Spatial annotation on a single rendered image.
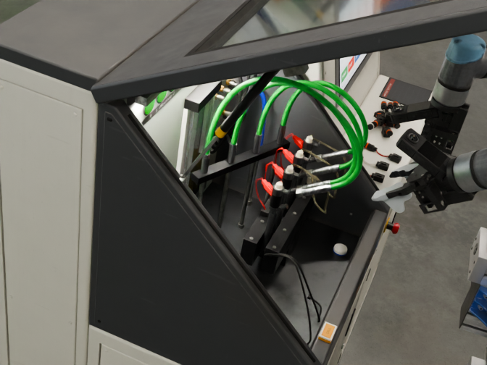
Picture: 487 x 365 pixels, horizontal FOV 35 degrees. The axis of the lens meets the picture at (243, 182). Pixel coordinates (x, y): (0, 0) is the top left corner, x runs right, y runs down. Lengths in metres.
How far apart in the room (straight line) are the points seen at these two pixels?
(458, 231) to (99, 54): 2.60
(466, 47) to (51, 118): 0.89
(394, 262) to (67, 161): 2.17
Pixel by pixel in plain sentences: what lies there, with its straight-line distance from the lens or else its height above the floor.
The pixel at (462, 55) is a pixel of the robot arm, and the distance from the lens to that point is 1.74.
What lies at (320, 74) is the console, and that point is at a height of 1.28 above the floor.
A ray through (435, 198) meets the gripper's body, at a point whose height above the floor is 1.41.
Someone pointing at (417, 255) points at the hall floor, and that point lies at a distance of 3.68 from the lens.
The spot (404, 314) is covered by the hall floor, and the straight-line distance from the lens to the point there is 3.37.
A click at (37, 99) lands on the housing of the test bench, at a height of 1.40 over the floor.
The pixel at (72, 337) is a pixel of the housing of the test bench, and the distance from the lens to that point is 2.08.
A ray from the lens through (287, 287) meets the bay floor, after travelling 2.12.
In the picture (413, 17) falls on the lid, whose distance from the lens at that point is 1.27.
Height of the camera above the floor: 2.30
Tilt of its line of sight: 37 degrees down
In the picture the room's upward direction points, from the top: 11 degrees clockwise
